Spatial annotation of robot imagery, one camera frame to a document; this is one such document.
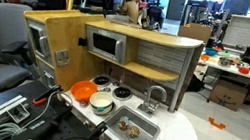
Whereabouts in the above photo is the brown toy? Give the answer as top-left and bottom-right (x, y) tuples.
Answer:
(125, 124), (141, 140)

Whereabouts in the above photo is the black round toy burner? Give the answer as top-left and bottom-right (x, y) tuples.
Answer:
(91, 74), (113, 89)
(111, 85), (134, 102)

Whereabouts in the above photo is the silver toy microwave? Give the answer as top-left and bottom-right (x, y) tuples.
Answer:
(80, 25), (130, 66)

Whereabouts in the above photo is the silver toy faucet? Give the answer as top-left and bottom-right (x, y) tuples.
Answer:
(135, 83), (170, 121)

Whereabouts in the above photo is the white pot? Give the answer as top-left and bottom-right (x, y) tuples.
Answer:
(87, 89), (116, 119)

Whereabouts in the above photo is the wooden toy kitchen unit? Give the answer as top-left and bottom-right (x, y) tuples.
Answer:
(3, 2), (217, 140)

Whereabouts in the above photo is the silver toy oven door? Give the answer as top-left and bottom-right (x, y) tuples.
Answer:
(20, 19), (59, 66)

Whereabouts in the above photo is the metal pot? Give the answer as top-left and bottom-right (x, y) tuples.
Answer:
(217, 56), (234, 69)

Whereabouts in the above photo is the silver stove knob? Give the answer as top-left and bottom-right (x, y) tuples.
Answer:
(100, 86), (112, 94)

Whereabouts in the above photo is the orange plastic bowl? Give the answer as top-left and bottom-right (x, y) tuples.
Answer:
(69, 78), (100, 106)

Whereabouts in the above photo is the silver kitchen support pole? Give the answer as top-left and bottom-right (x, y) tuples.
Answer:
(167, 45), (196, 116)

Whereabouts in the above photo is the seated person tan shirt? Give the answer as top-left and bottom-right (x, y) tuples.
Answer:
(117, 0), (142, 25)

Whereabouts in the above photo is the black bag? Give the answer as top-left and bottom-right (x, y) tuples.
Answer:
(186, 72), (208, 95)

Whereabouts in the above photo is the plain cardboard box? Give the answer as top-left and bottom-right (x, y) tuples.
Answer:
(176, 20), (214, 47)

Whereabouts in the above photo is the small orange bowl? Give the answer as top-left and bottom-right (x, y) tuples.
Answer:
(199, 53), (210, 63)

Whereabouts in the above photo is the blue bowl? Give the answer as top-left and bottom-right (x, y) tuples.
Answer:
(203, 46), (219, 58)

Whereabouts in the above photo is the black clamp bar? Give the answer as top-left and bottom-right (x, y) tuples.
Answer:
(7, 96), (74, 140)

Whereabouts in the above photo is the green plate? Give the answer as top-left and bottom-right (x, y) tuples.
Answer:
(217, 50), (232, 58)

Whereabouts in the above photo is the orange floor marker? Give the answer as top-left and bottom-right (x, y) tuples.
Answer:
(207, 117), (227, 131)

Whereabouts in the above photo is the printed cardboard box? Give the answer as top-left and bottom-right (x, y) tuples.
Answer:
(207, 77), (250, 113)

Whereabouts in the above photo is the red bowl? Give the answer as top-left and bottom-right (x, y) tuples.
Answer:
(237, 65), (250, 75)

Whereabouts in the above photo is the grey office chair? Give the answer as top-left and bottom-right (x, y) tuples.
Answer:
(0, 1), (43, 99)

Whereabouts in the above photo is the black side bracket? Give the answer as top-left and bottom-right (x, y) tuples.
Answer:
(77, 36), (89, 48)

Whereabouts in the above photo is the grey switch plate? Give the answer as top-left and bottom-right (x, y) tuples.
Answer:
(52, 47), (72, 69)

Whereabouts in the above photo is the black clamp orange handle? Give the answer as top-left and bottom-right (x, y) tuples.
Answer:
(73, 116), (110, 140)
(31, 81), (64, 110)

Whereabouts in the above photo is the yellow post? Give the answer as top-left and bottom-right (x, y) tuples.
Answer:
(66, 0), (75, 12)

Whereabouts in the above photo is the grey metal bracket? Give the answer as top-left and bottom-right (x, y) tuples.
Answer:
(5, 101), (32, 126)

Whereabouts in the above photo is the white cable bundle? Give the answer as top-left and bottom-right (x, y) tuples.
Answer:
(0, 82), (75, 140)

